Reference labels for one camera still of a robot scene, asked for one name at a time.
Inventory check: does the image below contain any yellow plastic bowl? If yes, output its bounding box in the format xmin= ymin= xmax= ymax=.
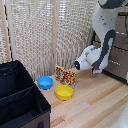
xmin=54 ymin=84 xmax=75 ymax=102

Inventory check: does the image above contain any red yellow granola bar box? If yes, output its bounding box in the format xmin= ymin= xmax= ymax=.
xmin=54 ymin=65 xmax=77 ymax=86

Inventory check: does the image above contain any woven bamboo folding screen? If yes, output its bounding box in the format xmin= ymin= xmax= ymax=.
xmin=0 ymin=0 xmax=100 ymax=82

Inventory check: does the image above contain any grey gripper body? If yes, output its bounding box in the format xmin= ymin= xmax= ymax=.
xmin=91 ymin=67 xmax=104 ymax=75

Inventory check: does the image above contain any dark wooden dresser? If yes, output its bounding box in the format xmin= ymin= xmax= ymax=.
xmin=93 ymin=11 xmax=128 ymax=83

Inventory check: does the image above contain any black fabric drawer cabinet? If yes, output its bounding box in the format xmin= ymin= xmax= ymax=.
xmin=0 ymin=59 xmax=52 ymax=128

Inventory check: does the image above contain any blue plastic bowl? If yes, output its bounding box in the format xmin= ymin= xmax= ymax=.
xmin=36 ymin=75 xmax=55 ymax=91

